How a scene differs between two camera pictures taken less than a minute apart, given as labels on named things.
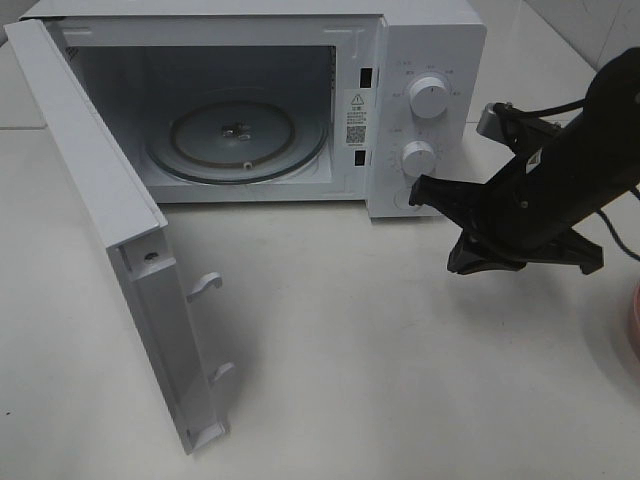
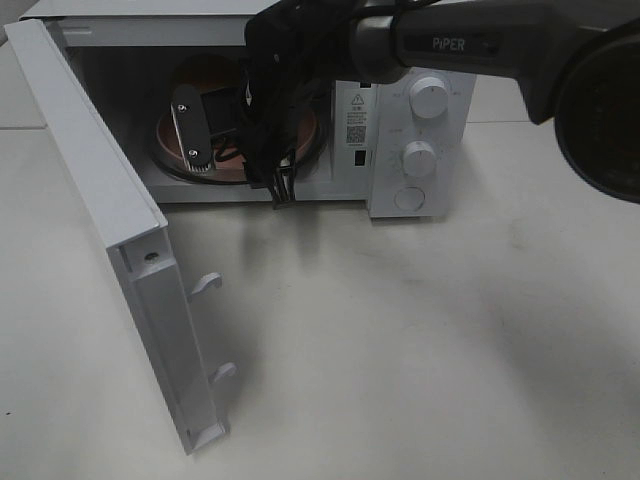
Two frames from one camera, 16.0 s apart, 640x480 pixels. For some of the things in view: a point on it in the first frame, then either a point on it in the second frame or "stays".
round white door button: [401, 199] stays
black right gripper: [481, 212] -> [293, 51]
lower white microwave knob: [418, 158] stays
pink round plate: [635, 326] -> [226, 152]
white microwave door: [129, 222] stays
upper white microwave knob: [428, 96] stays
